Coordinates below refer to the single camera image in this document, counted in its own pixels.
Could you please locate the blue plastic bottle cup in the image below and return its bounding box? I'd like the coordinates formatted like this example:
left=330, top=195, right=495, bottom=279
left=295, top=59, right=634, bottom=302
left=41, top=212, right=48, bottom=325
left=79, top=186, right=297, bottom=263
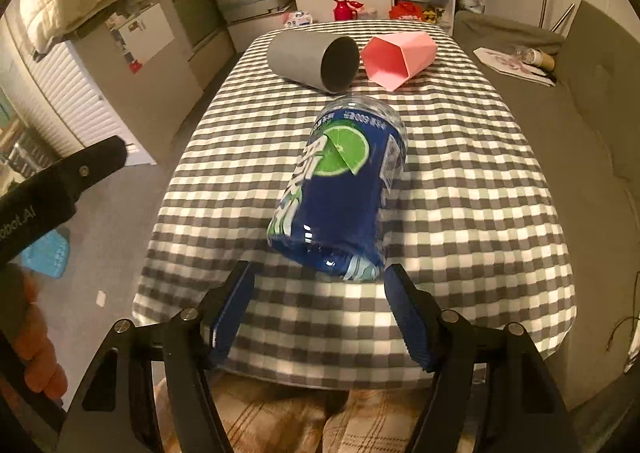
left=267, top=96, right=408, bottom=283

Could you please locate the grey cylindrical cup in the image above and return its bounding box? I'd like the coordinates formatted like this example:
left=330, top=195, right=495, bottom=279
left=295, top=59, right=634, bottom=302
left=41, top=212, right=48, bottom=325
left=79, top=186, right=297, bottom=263
left=267, top=30, right=360, bottom=95

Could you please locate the pink faceted cup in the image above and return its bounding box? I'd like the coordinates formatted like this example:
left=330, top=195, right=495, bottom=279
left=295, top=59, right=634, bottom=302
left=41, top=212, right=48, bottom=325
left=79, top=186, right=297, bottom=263
left=360, top=32, right=437, bottom=91

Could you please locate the person's hand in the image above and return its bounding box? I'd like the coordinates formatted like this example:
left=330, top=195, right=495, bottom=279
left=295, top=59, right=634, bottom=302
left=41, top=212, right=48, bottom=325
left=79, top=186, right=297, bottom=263
left=6, top=263, right=68, bottom=403

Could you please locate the grey white checkered tablecloth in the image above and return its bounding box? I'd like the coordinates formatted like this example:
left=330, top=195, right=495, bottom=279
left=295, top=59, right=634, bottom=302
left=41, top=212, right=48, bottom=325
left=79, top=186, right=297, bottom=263
left=132, top=20, right=577, bottom=390

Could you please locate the white detergent refill pouch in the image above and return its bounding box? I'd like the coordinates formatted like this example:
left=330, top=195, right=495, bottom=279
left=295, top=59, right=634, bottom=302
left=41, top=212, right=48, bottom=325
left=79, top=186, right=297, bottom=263
left=283, top=10, right=314, bottom=28

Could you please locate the red thermos jug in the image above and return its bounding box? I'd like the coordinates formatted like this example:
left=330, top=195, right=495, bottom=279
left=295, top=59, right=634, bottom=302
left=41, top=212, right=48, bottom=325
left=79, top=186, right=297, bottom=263
left=333, top=0, right=363, bottom=21

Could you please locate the grey fabric sofa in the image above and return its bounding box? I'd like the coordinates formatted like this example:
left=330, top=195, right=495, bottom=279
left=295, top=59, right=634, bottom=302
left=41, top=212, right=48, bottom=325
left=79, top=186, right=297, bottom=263
left=454, top=2, right=639, bottom=407

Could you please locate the white printed board on sofa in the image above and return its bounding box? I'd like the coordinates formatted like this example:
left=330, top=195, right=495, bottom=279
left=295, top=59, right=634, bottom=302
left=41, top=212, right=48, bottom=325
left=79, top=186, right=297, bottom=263
left=473, top=47, right=556, bottom=87

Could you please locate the red shopping bag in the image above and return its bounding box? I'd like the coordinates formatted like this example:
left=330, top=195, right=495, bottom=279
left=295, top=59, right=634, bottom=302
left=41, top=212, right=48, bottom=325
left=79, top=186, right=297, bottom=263
left=388, top=0, right=424, bottom=22

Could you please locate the white charger with cable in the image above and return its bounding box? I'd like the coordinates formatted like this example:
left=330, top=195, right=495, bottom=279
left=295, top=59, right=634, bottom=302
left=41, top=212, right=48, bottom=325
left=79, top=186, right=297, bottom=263
left=605, top=272, right=639, bottom=374

